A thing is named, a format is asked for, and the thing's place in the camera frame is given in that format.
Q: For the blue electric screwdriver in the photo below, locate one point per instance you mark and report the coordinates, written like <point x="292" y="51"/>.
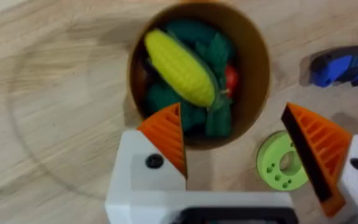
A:
<point x="343" y="67"/>

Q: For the white orange left gripper left finger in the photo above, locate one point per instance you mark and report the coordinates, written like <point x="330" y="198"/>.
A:
<point x="154" y="146"/>

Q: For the brown tub of toy vegetables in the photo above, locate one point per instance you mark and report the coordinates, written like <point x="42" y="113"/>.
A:
<point x="197" y="74"/>

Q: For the white orange left gripper right finger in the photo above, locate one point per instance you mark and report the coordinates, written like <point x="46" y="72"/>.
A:
<point x="328" y="149"/>

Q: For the green disc with holes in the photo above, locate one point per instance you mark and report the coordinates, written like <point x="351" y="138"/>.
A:
<point x="277" y="165"/>

